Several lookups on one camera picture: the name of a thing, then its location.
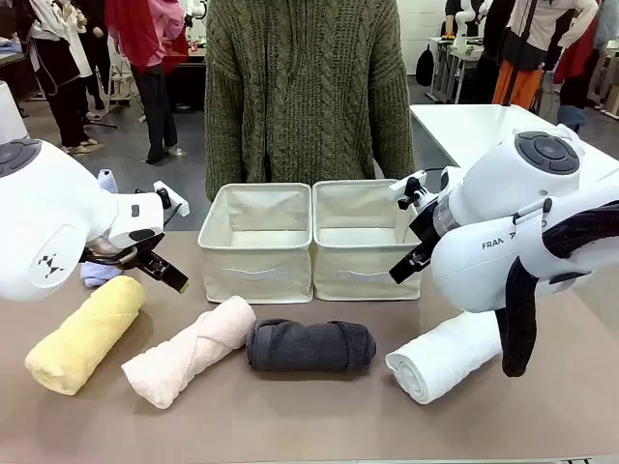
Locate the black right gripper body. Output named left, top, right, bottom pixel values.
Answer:
left=408, top=200, right=444, bottom=253

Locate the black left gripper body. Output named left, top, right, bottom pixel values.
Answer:
left=84, top=239, right=169, bottom=281

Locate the pink towel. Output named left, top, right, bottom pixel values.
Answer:
left=120, top=295, right=258, bottom=410

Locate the yellow towel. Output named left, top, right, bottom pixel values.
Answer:
left=24, top=275, right=147, bottom=397

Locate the white towel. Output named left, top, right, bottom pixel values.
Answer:
left=385, top=310, right=505, bottom=406

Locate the dark grey towel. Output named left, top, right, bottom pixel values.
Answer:
left=245, top=317, right=378, bottom=374

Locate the white folding step stool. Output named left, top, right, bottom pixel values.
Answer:
left=106, top=36, right=145, bottom=117

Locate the cream fabric storage bin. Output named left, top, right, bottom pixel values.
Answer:
left=311, top=178, right=424, bottom=303
left=196, top=182, right=314, bottom=305

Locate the white side table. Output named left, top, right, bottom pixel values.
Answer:
left=409, top=102, right=619, bottom=171

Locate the black hanging bag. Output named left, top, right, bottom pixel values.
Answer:
left=415, top=44, right=437, bottom=89

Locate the person torso green knit sweater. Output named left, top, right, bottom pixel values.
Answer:
left=203, top=0, right=417, bottom=202

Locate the bystander in red and pink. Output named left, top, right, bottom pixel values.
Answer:
left=103, top=0, right=190, bottom=166

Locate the white cylindrical air purifier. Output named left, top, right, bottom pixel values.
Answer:
left=0, top=80, right=30, bottom=144

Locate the small white background robot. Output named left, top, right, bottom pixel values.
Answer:
left=453, top=0, right=486, bottom=50

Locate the bystander in cream jacket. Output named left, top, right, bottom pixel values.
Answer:
left=483, top=0, right=602, bottom=111

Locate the bystander in black and white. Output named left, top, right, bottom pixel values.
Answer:
left=16, top=0, right=103, bottom=156

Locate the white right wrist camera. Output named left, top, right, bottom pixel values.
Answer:
left=388, top=169, right=429, bottom=212

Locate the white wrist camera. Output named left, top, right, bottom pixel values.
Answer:
left=152, top=180, right=192, bottom=219
left=388, top=169, right=429, bottom=212

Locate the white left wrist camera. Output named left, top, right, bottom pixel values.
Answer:
left=152, top=180, right=192, bottom=219

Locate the black sleeved cable bundle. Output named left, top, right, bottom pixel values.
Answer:
left=499, top=200, right=619, bottom=379

